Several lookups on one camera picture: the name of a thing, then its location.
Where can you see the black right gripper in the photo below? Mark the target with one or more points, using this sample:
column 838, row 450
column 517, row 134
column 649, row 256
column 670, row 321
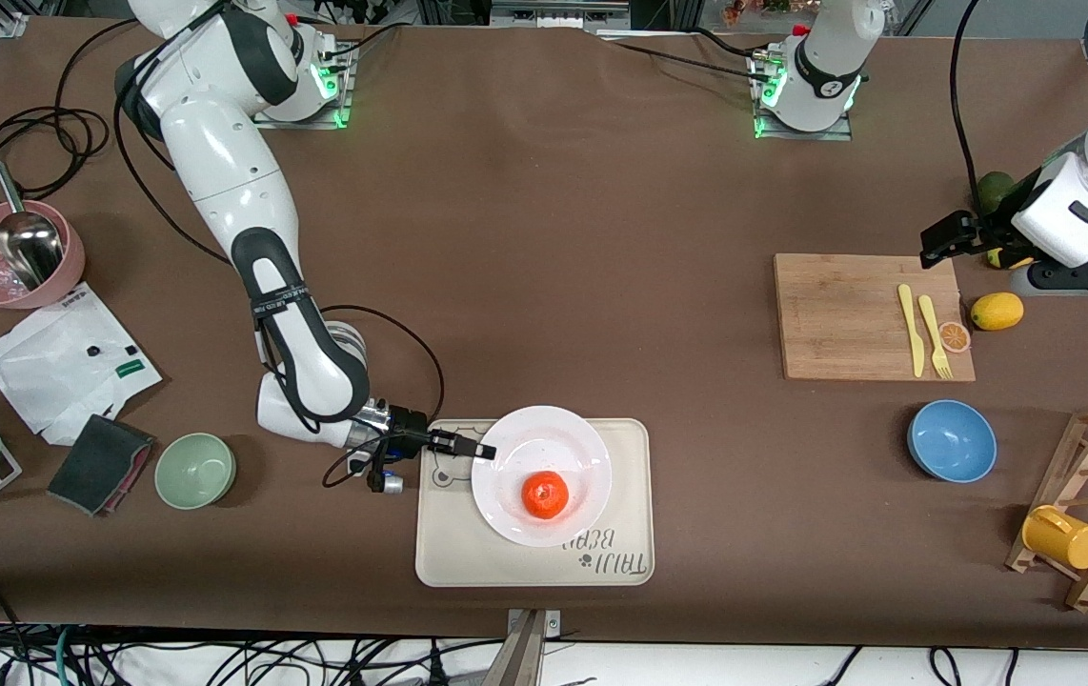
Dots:
column 408, row 424

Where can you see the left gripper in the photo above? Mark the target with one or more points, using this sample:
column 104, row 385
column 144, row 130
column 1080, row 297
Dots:
column 986, row 232

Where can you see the white round plate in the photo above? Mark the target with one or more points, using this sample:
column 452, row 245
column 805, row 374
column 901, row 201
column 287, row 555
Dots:
column 544, row 438

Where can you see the orange mandarin fruit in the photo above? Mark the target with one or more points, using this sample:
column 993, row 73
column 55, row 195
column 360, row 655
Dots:
column 545, row 495

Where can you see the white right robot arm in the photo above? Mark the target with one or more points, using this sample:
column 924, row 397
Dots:
column 220, row 162

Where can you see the yellow lemon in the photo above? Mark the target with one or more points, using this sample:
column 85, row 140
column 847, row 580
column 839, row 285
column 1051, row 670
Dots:
column 997, row 312
column 999, row 258

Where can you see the dark green avocado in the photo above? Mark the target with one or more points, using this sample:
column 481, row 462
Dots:
column 992, row 191

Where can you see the yellow plastic fork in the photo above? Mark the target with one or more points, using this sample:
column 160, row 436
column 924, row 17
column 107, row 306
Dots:
column 931, row 329

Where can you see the orange slice piece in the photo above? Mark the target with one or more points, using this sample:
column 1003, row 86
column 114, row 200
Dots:
column 955, row 337

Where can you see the beige bear print tray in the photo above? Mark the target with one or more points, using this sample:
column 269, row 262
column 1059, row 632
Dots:
column 449, row 553

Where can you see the yellow plastic knife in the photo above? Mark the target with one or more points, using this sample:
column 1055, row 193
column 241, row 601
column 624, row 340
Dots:
column 912, row 333

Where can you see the wooden cutting board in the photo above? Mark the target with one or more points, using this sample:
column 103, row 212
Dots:
column 839, row 314

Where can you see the blue bowl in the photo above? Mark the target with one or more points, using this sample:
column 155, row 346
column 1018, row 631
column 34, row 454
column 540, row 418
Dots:
column 952, row 441

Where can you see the pale green bowl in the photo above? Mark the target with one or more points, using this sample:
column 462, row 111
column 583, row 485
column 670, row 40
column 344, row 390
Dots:
column 194, row 471

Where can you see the yellow mug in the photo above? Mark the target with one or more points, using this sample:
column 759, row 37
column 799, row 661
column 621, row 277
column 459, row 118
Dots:
column 1063, row 538

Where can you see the dark grey folded cloth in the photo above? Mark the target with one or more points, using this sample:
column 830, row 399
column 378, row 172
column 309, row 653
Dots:
column 98, row 465

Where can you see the white plastic bag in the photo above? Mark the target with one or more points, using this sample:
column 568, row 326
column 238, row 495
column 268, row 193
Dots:
column 58, row 372

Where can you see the metal scoop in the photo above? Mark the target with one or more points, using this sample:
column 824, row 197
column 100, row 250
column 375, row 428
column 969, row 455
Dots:
column 28, row 243

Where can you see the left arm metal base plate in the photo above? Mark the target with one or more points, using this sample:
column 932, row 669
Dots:
column 839, row 133

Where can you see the metal table edge bracket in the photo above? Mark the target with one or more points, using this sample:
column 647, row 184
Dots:
column 530, row 648

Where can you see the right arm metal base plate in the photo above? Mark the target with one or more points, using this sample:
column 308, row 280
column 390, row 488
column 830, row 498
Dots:
column 346, row 90

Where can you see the aluminium frame structure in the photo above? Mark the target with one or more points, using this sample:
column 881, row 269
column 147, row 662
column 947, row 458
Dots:
column 554, row 11

